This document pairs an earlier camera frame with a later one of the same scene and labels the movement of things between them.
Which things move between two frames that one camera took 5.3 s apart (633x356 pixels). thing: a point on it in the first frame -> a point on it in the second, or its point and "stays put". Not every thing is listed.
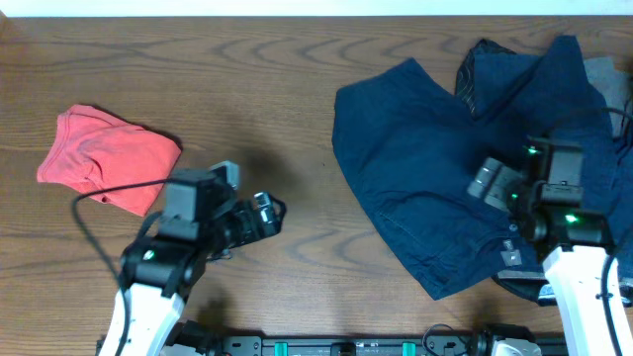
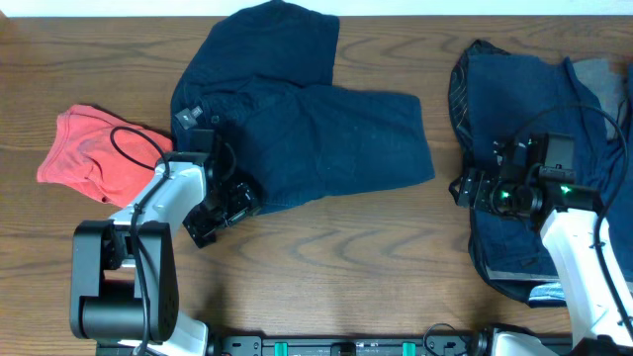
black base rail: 464,341 stays put
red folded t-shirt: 91,150 stays put
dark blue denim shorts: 413,150 -> 263,79
